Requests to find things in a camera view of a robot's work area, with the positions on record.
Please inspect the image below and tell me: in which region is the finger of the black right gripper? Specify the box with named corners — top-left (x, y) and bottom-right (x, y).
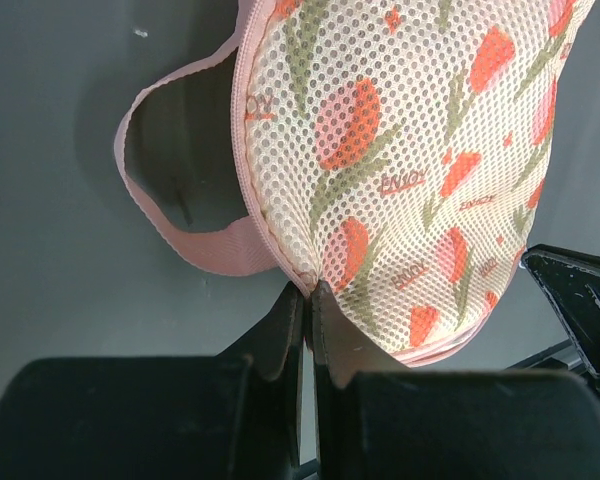
top-left (521, 244), bottom-right (600, 378)

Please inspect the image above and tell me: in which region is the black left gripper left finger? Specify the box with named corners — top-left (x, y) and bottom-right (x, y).
top-left (0, 285), bottom-right (305, 479)

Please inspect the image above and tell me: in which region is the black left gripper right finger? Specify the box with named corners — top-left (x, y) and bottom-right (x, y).
top-left (309, 283), bottom-right (600, 479)

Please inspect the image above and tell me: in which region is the floral mesh laundry bag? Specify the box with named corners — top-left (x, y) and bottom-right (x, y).
top-left (114, 1), bottom-right (592, 367)

